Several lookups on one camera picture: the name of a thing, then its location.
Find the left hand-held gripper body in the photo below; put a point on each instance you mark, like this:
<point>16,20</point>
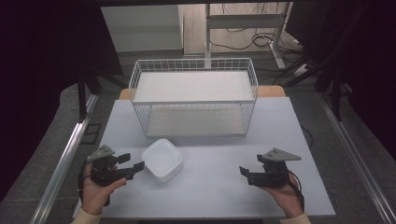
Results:
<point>104,172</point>

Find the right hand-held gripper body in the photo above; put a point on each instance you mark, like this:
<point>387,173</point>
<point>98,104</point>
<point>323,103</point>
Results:
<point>274,174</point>

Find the white lidded plastic container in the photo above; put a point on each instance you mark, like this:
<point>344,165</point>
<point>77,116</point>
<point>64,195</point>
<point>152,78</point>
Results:
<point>162,160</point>

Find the person's left hand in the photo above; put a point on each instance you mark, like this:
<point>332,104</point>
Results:
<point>95,194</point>

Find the person's right hand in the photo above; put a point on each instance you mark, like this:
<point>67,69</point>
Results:
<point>285,196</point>

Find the black stand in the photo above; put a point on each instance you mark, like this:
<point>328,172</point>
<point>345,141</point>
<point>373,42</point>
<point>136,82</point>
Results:
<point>82,96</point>
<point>336,93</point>

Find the white power strip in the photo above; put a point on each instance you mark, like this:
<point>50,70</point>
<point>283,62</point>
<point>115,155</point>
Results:
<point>300,70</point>

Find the black curtain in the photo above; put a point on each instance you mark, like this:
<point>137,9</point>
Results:
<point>358,46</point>
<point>46,62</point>

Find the aluminium rail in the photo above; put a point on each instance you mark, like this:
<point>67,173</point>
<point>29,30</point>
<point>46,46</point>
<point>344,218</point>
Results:
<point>358,158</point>
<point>62,168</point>

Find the white metal desk frame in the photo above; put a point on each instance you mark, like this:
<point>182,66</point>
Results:
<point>246,21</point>

